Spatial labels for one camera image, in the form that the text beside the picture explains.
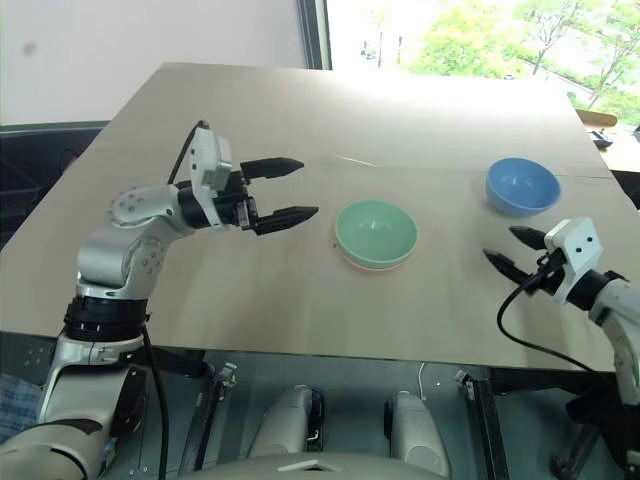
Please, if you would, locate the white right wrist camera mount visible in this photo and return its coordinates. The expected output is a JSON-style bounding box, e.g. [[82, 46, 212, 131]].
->
[[543, 216, 607, 306]]

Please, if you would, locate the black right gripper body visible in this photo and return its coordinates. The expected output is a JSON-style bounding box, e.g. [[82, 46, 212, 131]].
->
[[522, 249, 566, 297]]

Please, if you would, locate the dark window frame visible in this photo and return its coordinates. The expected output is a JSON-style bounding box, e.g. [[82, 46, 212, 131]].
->
[[297, 0, 334, 71]]

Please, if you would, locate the blue plastic bowl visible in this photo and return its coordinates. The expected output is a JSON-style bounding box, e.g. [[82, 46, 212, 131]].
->
[[484, 156, 561, 218]]

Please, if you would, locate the green plastic bowl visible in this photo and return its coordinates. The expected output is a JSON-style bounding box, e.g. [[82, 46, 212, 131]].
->
[[334, 198, 419, 266]]

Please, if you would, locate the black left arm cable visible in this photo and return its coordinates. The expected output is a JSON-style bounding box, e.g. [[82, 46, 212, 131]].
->
[[141, 119, 211, 480]]

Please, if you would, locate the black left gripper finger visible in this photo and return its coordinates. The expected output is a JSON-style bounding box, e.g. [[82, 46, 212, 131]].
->
[[239, 157, 305, 182], [248, 205, 320, 237]]

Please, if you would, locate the grey right robot leg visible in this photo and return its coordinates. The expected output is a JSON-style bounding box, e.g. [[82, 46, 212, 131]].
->
[[384, 390, 451, 476]]

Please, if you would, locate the pink plastic bowl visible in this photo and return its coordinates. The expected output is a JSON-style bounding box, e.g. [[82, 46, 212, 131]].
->
[[339, 244, 416, 274]]

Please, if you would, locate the black chair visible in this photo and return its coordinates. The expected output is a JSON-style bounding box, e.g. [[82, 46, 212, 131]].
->
[[0, 119, 111, 246]]

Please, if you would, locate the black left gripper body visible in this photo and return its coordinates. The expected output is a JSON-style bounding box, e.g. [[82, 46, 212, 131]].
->
[[214, 169, 259, 234]]

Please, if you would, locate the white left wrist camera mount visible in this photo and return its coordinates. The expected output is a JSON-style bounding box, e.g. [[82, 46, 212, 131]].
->
[[186, 127, 234, 230]]

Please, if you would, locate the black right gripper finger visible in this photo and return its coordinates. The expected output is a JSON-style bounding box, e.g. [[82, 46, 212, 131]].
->
[[508, 225, 549, 254], [482, 249, 531, 289]]

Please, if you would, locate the blue plaid cloth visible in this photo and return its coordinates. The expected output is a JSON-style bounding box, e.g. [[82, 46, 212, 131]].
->
[[0, 372, 44, 444]]

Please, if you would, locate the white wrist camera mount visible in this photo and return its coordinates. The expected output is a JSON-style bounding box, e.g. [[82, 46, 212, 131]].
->
[[543, 216, 607, 306], [186, 127, 234, 230]]

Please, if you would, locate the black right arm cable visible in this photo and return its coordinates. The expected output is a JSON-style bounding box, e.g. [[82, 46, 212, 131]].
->
[[496, 272, 619, 375]]

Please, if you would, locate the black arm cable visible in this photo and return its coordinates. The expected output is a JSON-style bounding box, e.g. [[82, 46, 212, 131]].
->
[[496, 272, 619, 375], [141, 119, 211, 480]]

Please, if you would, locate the grey robot torso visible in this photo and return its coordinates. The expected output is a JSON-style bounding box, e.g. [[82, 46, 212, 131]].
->
[[189, 449, 451, 480]]

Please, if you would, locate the black table clamp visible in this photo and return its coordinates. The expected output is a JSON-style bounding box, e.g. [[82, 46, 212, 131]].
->
[[549, 384, 640, 480]]

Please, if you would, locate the wooden side desk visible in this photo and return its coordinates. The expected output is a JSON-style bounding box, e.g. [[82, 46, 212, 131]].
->
[[574, 107, 640, 174]]

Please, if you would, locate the black metal table leg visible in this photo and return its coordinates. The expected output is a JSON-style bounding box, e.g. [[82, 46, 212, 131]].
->
[[452, 369, 516, 480], [189, 362, 239, 474]]

